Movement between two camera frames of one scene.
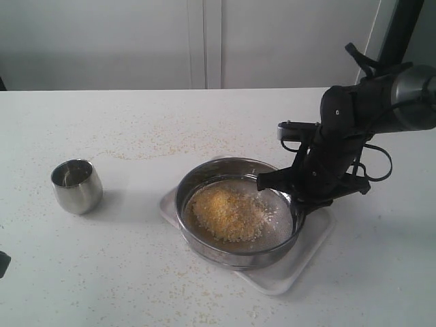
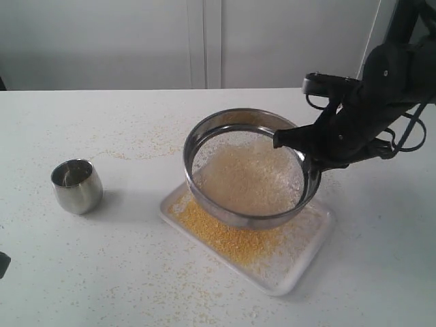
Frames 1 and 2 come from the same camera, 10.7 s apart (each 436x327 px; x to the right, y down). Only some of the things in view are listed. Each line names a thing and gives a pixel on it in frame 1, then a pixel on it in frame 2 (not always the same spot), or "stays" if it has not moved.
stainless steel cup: [77, 185] stays
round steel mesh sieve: [225, 221] to [234, 174]
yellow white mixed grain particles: [231, 215] to [242, 172]
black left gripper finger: [5, 262] stays
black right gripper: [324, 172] to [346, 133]
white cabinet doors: [183, 44] stays
